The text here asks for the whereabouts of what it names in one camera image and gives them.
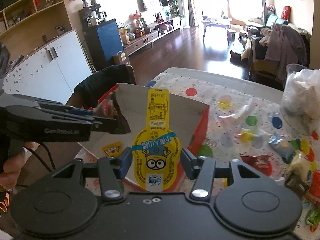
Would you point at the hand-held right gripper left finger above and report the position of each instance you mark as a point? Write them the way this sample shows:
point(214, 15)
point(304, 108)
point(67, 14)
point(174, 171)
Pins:
point(125, 163)

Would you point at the green snack packet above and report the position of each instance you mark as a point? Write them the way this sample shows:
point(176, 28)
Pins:
point(313, 218)

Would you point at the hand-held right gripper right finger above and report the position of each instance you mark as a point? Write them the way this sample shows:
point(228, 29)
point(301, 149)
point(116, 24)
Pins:
point(188, 165)

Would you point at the small yellow snack packet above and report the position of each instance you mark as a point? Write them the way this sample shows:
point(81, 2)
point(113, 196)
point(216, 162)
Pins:
point(112, 150)

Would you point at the red cardboard box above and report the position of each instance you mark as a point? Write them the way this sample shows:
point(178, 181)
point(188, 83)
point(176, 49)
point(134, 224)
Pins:
point(180, 115)

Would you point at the wooden coffee table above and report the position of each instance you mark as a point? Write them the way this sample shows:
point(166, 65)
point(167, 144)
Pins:
point(215, 25)

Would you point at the blue cabinet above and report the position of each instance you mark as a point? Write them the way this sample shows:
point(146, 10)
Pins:
point(107, 40)

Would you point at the grey curtain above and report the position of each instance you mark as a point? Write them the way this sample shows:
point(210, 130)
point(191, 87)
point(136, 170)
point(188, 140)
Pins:
point(190, 2)

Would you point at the white cabinet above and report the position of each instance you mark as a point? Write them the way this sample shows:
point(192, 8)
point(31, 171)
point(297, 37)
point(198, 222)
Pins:
point(50, 67)

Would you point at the orange snack packet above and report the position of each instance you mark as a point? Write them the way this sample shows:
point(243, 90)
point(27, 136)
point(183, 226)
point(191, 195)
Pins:
point(314, 192)

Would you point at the dark brown snack packet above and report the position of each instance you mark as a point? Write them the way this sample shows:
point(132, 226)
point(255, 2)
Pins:
point(296, 185)

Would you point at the person's left hand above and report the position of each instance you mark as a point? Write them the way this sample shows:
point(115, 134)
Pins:
point(11, 171)

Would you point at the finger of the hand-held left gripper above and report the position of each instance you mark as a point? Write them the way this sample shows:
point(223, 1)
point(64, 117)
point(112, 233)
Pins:
point(77, 110)
point(105, 125)

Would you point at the brown paper bag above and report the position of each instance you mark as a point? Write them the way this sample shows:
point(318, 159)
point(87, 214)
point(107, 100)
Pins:
point(122, 57)

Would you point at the clear plastic bag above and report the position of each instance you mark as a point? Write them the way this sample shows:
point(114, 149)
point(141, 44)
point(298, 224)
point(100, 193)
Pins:
point(300, 97)

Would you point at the yellow cartoon snack packet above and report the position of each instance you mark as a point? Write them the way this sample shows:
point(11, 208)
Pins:
point(157, 120)

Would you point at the wooden television console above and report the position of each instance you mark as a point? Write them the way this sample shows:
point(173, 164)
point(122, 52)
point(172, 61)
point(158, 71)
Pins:
point(140, 43)

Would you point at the wooden wall shelf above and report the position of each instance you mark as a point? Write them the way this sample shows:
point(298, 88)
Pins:
point(57, 15)

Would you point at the black coffee machine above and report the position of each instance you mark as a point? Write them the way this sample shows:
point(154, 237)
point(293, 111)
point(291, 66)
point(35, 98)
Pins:
point(91, 12)

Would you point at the pale yellow snack packet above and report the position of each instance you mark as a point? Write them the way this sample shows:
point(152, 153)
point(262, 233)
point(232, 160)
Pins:
point(298, 163)

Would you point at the grey garment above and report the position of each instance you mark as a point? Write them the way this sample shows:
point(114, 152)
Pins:
point(282, 45)

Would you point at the chair with black jacket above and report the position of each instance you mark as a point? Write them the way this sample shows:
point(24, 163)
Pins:
point(105, 80)

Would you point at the balloon print tablecloth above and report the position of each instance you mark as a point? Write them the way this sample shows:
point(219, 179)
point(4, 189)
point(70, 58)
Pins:
point(212, 90)

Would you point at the light blue snack packet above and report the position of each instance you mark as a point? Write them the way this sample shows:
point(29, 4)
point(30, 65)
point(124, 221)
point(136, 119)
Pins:
point(282, 146)

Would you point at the red snack packet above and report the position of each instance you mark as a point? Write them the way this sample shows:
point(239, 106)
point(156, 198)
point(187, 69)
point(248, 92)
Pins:
point(257, 163)

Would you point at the clear empty wrapper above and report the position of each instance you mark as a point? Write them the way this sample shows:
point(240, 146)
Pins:
point(243, 110)

